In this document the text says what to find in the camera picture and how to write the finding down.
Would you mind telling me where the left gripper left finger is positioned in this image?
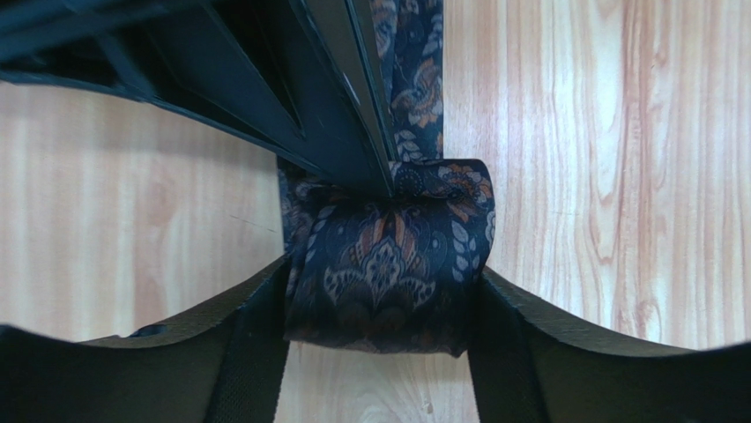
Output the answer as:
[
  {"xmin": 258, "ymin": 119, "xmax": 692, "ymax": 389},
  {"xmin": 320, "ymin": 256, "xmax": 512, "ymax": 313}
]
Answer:
[{"xmin": 1, "ymin": 258, "xmax": 290, "ymax": 422}]

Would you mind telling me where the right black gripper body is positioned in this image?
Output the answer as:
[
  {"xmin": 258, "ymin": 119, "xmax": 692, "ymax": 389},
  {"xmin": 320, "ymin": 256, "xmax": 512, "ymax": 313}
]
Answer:
[{"xmin": 1, "ymin": 1, "xmax": 247, "ymax": 118}]

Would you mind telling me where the dark paisley tie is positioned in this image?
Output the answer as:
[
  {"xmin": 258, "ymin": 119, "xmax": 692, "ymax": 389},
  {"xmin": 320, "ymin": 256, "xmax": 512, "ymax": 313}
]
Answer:
[{"xmin": 278, "ymin": 1, "xmax": 495, "ymax": 357}]

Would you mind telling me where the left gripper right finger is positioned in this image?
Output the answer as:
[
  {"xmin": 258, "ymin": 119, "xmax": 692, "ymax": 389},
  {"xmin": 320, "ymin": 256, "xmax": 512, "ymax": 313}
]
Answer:
[{"xmin": 468, "ymin": 270, "xmax": 750, "ymax": 422}]

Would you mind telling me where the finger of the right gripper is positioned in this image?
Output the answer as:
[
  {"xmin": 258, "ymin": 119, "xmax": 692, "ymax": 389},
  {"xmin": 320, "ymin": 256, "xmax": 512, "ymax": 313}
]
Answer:
[
  {"xmin": 306, "ymin": 0, "xmax": 395, "ymax": 162},
  {"xmin": 146, "ymin": 0, "xmax": 394, "ymax": 197}
]

